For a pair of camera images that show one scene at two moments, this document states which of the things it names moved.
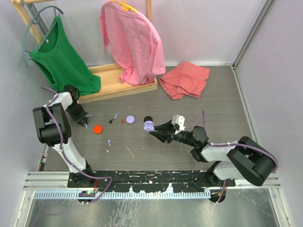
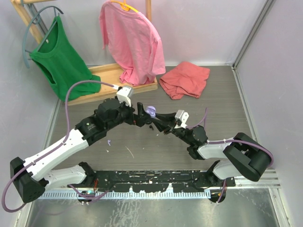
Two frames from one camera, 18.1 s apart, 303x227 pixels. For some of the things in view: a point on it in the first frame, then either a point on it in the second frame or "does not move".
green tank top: (58, 59) does not move
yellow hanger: (124, 6) does not move
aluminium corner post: (267, 4) does not move
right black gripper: (162, 136) → (162, 125)
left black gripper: (81, 115) → (139, 118)
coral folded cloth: (186, 79) does not move
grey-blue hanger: (24, 57) does not move
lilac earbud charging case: (148, 126) → (151, 110)
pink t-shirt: (134, 41) does not move
